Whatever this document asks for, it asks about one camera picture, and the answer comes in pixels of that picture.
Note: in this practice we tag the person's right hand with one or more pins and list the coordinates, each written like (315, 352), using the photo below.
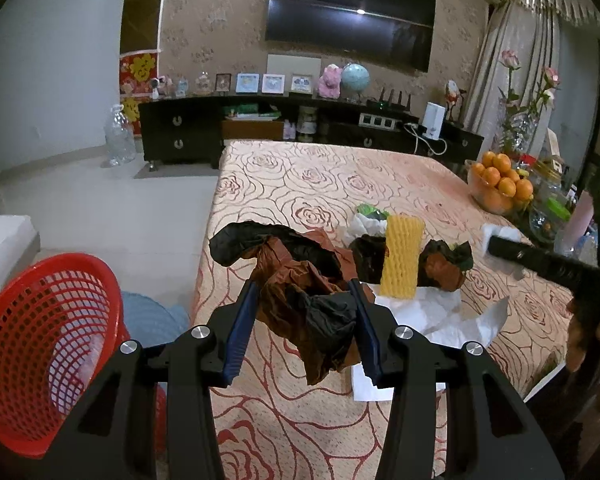
(580, 338)

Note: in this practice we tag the yellow foam fruit net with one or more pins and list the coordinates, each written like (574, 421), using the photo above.
(400, 271)

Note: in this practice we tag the white tissue paper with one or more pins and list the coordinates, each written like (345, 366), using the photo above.
(435, 314)

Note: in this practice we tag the red plastic mesh basket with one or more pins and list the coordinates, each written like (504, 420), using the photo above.
(61, 328)

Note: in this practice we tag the pink plush toy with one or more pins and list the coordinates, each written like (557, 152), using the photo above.
(328, 85)

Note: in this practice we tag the black tv cabinet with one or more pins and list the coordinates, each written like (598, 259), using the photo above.
(196, 129)

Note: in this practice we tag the blue plastic stool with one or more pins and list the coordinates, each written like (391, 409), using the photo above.
(151, 323)

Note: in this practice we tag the black plastic bag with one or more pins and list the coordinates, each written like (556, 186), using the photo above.
(369, 257)

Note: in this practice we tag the clear water jug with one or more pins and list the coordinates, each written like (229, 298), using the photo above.
(119, 137)

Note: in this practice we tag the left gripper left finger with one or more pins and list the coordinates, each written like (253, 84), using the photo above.
(244, 312)

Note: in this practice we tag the orange black small wrapper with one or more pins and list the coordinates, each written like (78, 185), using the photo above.
(443, 266)

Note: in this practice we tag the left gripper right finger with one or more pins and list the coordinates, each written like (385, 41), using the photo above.
(365, 334)

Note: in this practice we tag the white small tissue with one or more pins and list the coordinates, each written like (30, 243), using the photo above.
(505, 232)

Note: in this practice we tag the white router box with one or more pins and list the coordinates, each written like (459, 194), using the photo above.
(433, 120)

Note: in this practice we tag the white foam net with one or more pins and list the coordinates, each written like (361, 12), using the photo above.
(361, 225)

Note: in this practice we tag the rose pattern tablecloth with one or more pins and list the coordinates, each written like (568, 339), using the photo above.
(306, 219)

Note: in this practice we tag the light blue globe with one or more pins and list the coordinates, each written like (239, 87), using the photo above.
(354, 78)

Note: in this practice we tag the wall mounted television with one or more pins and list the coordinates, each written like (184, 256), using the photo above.
(398, 32)

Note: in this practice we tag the green wrapper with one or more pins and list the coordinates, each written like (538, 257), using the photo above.
(372, 212)

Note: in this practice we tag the red festive poster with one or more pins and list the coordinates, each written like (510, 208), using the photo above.
(136, 71)

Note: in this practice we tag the bowl of oranges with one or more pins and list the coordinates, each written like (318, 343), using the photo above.
(497, 185)

